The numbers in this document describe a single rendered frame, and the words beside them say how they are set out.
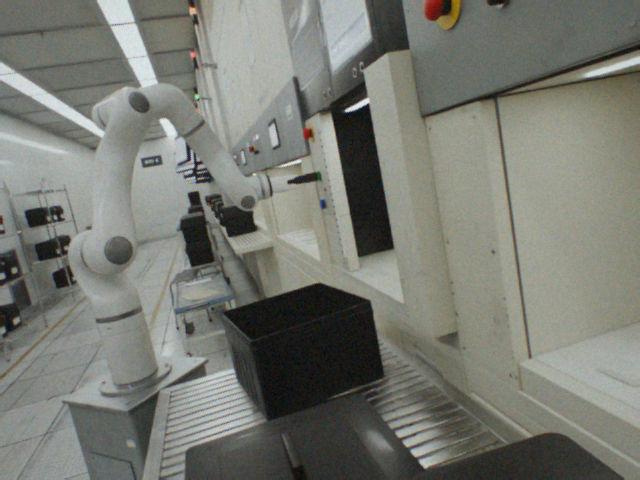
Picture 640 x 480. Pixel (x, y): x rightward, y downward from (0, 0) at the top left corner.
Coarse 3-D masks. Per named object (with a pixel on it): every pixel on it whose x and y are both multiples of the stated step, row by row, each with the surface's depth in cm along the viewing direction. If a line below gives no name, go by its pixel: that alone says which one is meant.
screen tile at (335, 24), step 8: (328, 0) 115; (336, 0) 110; (328, 8) 117; (336, 8) 111; (336, 16) 113; (328, 24) 119; (336, 24) 114; (328, 32) 120; (336, 32) 115; (328, 40) 122
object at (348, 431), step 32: (288, 416) 73; (320, 416) 71; (352, 416) 69; (192, 448) 69; (224, 448) 67; (256, 448) 65; (288, 448) 59; (320, 448) 63; (352, 448) 61; (384, 448) 60
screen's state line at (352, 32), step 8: (360, 16) 99; (352, 24) 104; (360, 24) 100; (344, 32) 110; (352, 32) 105; (360, 32) 101; (336, 40) 116; (344, 40) 111; (352, 40) 106; (336, 48) 117; (344, 48) 112
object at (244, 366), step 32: (320, 288) 123; (224, 320) 110; (256, 320) 117; (288, 320) 120; (320, 320) 94; (352, 320) 97; (256, 352) 89; (288, 352) 92; (320, 352) 95; (352, 352) 98; (256, 384) 93; (288, 384) 92; (320, 384) 95; (352, 384) 98
